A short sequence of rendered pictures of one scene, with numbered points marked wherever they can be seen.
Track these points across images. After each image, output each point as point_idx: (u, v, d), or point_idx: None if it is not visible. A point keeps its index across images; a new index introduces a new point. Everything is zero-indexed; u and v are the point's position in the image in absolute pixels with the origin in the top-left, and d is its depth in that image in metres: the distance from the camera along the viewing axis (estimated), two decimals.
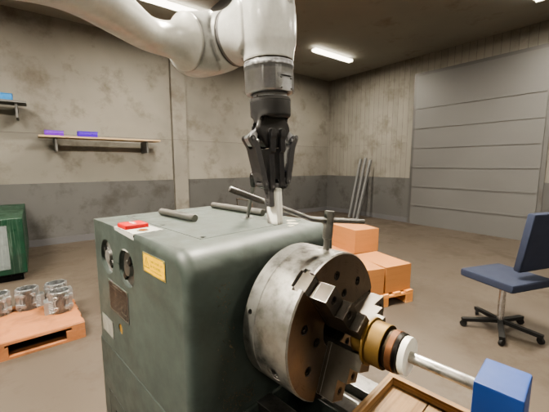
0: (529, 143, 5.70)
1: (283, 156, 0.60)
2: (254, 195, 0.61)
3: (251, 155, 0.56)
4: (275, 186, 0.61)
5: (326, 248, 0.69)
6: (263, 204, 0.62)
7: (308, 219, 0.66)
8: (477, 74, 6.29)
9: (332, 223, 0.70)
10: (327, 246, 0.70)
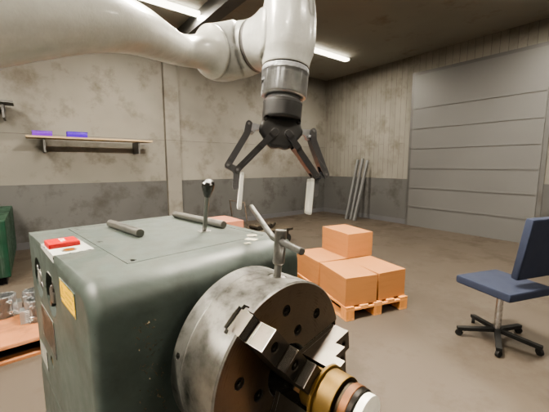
0: (528, 144, 5.58)
1: None
2: (254, 211, 0.75)
3: (318, 146, 0.61)
4: (239, 171, 0.59)
5: (274, 273, 0.58)
6: (257, 219, 0.73)
7: (268, 236, 0.63)
8: (475, 73, 6.17)
9: (282, 246, 0.57)
10: (280, 274, 0.57)
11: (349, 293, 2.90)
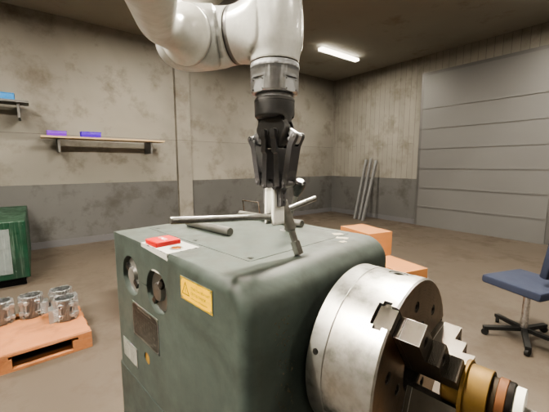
0: (541, 144, 5.59)
1: (278, 156, 0.57)
2: (202, 216, 0.50)
3: (257, 154, 0.63)
4: (279, 187, 0.60)
5: (295, 239, 0.63)
6: (215, 222, 0.52)
7: (266, 217, 0.59)
8: (487, 73, 6.18)
9: (289, 212, 0.64)
10: (294, 237, 0.64)
11: None
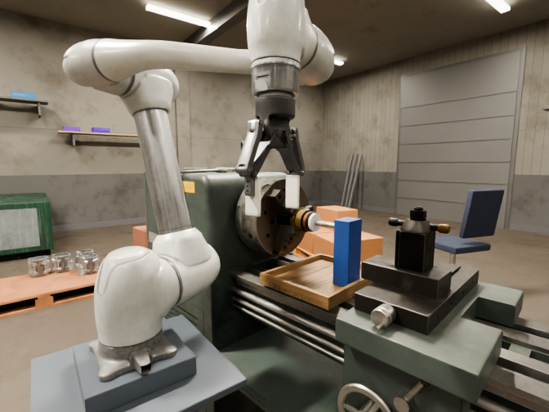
0: (501, 138, 6.29)
1: None
2: None
3: (296, 145, 0.66)
4: (252, 175, 0.54)
5: (227, 169, 1.36)
6: (185, 172, 1.30)
7: (209, 169, 1.36)
8: (456, 76, 6.88)
9: None
10: (229, 171, 1.37)
11: None
